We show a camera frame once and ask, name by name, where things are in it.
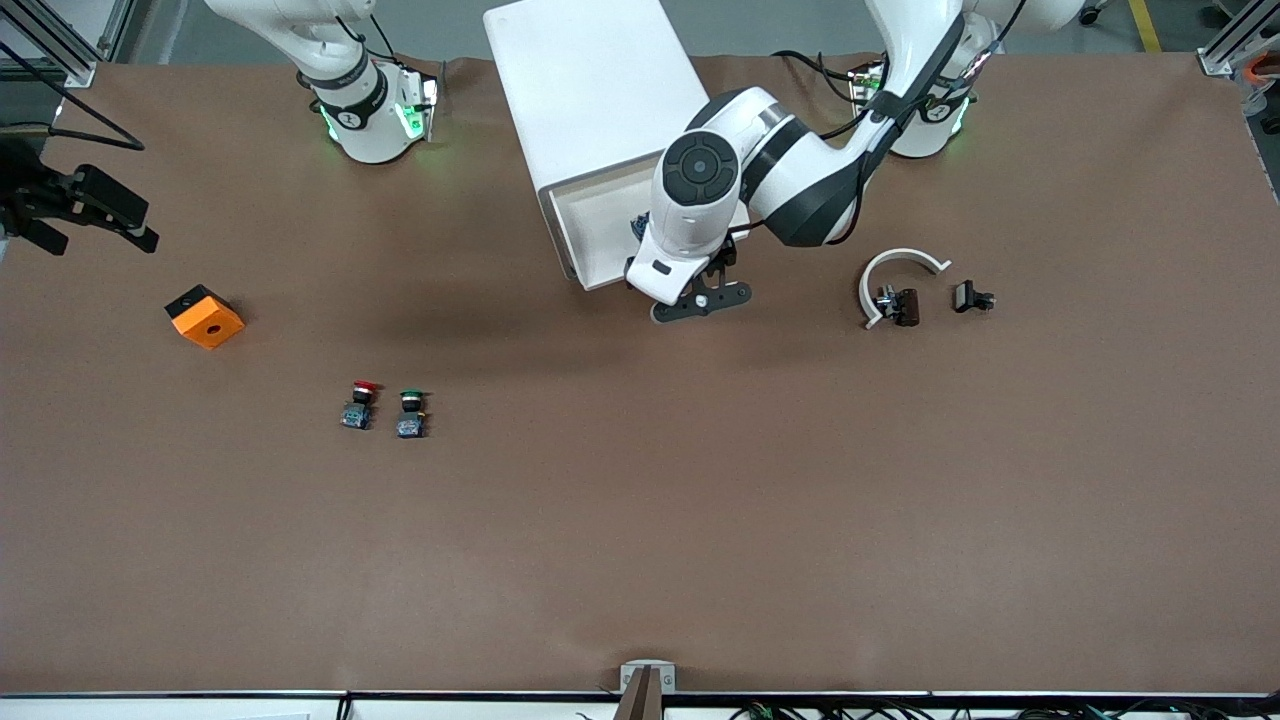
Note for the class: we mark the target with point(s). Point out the orange plastic part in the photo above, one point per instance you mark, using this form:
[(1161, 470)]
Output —
[(1260, 70)]

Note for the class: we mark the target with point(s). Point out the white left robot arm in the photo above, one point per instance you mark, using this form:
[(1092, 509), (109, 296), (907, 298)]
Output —
[(800, 170)]

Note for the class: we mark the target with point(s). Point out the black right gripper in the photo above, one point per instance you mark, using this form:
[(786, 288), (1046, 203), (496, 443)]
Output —
[(27, 192)]

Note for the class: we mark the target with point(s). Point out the green push button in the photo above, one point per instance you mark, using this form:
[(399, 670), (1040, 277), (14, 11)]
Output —
[(411, 420)]

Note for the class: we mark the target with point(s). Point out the grey mount bracket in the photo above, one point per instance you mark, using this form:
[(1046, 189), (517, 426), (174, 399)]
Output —
[(665, 680)]

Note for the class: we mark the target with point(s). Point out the orange box black base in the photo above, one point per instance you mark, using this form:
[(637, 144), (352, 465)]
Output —
[(205, 322)]

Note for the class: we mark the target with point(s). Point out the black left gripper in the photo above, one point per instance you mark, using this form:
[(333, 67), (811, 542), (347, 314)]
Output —
[(727, 256)]

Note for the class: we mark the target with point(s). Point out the black caster wheel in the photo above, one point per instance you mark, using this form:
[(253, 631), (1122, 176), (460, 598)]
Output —
[(1090, 15)]

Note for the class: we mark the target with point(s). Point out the aluminium frame profile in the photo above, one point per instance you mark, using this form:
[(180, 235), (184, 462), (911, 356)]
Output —
[(1225, 55), (75, 68)]

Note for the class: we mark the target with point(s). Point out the red push button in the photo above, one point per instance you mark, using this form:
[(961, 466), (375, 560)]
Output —
[(358, 410)]

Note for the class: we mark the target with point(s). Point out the brown table cover sheet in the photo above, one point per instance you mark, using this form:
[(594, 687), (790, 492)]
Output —
[(640, 500)]

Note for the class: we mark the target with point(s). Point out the white drawer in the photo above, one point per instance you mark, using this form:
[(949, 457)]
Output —
[(600, 225)]

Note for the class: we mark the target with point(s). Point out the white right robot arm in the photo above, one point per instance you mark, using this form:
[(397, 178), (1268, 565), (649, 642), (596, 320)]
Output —
[(370, 120)]

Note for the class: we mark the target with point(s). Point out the small black connector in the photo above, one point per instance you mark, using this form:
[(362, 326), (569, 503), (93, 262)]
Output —
[(965, 297)]

